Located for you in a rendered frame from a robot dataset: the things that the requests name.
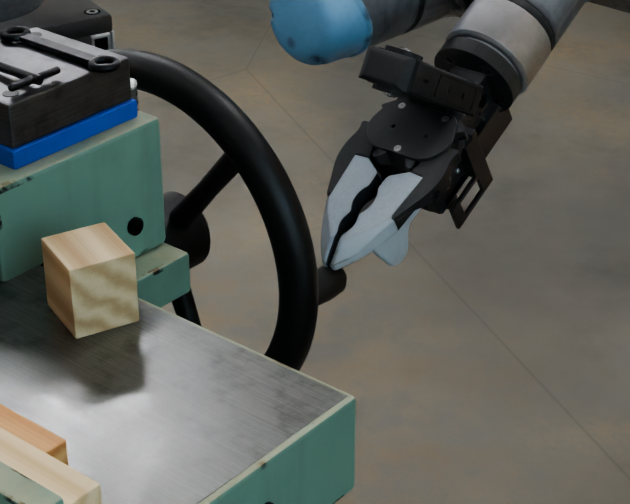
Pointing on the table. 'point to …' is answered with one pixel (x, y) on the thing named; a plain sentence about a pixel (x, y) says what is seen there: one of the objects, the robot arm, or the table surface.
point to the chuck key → (18, 72)
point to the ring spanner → (61, 49)
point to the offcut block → (90, 279)
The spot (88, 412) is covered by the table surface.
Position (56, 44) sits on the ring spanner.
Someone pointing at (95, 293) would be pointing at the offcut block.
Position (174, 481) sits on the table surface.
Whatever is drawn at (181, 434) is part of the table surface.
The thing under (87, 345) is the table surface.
